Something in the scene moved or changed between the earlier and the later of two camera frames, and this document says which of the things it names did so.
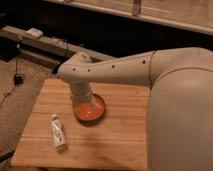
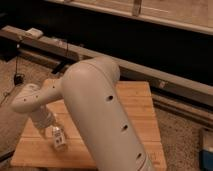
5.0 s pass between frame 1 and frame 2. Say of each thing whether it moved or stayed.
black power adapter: stayed
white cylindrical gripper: moved
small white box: stayed
